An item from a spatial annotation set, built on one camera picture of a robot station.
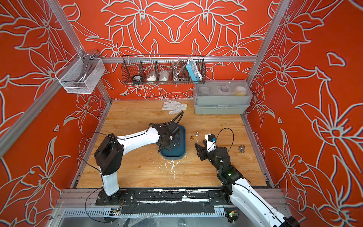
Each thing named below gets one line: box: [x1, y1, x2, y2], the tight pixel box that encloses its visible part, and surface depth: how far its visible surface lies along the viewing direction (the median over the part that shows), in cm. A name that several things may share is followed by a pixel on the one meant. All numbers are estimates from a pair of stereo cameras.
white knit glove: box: [161, 99, 188, 115], surface depth 116 cm
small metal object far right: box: [238, 144, 246, 154], surface depth 91 cm
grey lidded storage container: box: [192, 79, 253, 115], surface depth 105 cm
